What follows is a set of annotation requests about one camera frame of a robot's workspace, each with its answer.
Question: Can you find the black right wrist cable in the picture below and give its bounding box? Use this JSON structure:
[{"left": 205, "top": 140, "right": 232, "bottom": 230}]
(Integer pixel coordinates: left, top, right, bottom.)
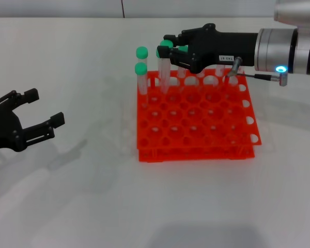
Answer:
[{"left": 225, "top": 56, "right": 288, "bottom": 87}]

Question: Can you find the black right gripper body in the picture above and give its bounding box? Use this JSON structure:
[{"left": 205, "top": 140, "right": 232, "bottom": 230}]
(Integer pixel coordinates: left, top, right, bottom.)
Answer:
[{"left": 190, "top": 23, "right": 259, "bottom": 74}]

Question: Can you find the orange plastic test tube rack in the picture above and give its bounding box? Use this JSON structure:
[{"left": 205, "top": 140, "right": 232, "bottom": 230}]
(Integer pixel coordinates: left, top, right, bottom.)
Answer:
[{"left": 136, "top": 67, "right": 262, "bottom": 163}]

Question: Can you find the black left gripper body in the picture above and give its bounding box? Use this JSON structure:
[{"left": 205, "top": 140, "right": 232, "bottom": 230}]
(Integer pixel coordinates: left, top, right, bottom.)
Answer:
[{"left": 0, "top": 100, "right": 25, "bottom": 153}]

